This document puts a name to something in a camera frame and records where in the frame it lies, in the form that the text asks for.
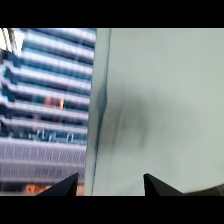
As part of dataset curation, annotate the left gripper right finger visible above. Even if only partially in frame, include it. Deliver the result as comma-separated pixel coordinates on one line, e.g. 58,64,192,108
143,172,186,197

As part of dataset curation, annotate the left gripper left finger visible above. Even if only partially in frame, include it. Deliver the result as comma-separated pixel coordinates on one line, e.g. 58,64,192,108
36,172,80,197

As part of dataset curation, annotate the pale grey shirt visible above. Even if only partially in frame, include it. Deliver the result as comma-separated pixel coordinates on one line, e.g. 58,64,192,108
83,27,224,197

